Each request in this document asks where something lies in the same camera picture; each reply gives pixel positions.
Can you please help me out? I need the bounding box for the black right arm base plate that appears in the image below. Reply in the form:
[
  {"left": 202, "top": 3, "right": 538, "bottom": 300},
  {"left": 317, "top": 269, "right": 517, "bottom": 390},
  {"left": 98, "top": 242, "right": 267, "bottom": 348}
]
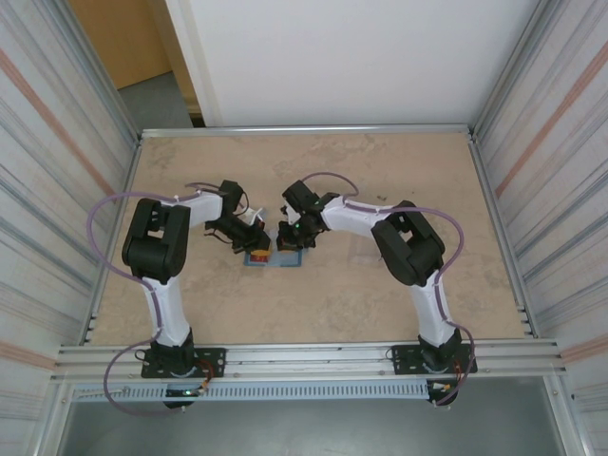
[{"left": 389, "top": 342, "right": 478, "bottom": 376}]

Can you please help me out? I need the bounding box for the grey slotted cable duct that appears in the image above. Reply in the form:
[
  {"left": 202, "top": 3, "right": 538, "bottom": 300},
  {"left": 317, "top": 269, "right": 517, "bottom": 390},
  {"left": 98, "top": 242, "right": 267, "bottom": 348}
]
[{"left": 69, "top": 382, "right": 432, "bottom": 401}]

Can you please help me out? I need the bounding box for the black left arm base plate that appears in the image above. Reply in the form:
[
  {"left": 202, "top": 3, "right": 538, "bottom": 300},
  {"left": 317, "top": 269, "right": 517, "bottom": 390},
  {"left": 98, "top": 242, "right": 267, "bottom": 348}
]
[{"left": 141, "top": 348, "right": 227, "bottom": 380}]

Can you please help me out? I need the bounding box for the aluminium frame rail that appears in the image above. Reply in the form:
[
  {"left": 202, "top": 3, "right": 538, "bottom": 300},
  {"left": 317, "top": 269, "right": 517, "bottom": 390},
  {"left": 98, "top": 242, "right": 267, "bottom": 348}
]
[
  {"left": 139, "top": 123, "right": 478, "bottom": 141},
  {"left": 85, "top": 135, "right": 143, "bottom": 346},
  {"left": 54, "top": 337, "right": 569, "bottom": 382},
  {"left": 468, "top": 135, "right": 536, "bottom": 339}
]

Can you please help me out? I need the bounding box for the blue leather card holder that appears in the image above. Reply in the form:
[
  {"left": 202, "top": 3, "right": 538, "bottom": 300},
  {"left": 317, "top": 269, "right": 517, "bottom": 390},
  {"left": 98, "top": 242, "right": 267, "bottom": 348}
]
[{"left": 242, "top": 229, "right": 305, "bottom": 270}]

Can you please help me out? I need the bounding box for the orange wooden door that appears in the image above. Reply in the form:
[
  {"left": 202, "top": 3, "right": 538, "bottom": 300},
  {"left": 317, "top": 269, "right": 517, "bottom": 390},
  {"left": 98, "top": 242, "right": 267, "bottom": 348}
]
[{"left": 67, "top": 0, "right": 176, "bottom": 91}]

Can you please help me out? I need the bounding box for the clear plastic card case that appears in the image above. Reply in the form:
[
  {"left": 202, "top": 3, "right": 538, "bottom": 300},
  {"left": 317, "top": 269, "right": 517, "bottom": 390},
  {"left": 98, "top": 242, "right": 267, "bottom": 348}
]
[{"left": 350, "top": 231, "right": 384, "bottom": 263}]

